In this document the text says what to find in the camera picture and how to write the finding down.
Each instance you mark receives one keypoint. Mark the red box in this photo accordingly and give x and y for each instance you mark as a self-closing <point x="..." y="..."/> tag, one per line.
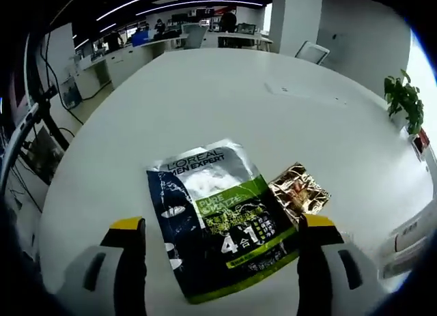
<point x="421" y="140"/>

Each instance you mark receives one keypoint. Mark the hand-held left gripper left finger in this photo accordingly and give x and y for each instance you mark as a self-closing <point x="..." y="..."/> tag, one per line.
<point x="129" y="261"/>

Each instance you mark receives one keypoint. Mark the black tripod stand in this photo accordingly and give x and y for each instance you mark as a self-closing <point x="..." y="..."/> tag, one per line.
<point x="51" y="118"/>

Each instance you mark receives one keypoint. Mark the gold foil skincare sachet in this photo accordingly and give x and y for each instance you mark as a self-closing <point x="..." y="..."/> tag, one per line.
<point x="300" y="189"/>

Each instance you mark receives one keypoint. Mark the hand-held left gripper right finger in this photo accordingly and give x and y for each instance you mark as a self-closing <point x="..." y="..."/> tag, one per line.
<point x="314" y="268"/>

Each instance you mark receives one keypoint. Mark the long white desk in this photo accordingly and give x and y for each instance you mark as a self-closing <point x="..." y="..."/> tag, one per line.
<point x="116" y="61"/>

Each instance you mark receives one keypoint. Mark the potted green plant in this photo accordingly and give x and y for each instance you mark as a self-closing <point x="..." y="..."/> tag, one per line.
<point x="404" y="97"/>

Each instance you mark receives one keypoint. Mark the green black skincare sachet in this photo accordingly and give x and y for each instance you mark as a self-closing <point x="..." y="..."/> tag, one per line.
<point x="211" y="210"/>

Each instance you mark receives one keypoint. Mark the blue box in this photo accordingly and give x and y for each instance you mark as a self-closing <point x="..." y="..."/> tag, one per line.
<point x="141" y="39"/>

